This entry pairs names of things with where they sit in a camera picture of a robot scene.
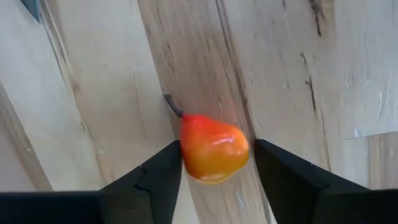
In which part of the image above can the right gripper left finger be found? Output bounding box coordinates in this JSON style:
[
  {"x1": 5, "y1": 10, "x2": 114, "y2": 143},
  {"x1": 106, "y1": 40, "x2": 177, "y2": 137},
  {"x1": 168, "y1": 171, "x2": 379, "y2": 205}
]
[{"x1": 0, "y1": 139, "x2": 183, "y2": 224}]

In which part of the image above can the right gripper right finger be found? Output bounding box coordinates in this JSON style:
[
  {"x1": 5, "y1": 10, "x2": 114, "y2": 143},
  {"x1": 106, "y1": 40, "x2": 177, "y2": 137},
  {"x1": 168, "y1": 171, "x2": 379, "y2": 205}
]
[{"x1": 253, "y1": 139, "x2": 398, "y2": 224}]

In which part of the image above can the orange red pear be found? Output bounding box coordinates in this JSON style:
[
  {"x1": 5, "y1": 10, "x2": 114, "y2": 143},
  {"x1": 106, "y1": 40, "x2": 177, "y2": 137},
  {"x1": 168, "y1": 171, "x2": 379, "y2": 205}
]
[{"x1": 164, "y1": 93, "x2": 251, "y2": 185}]

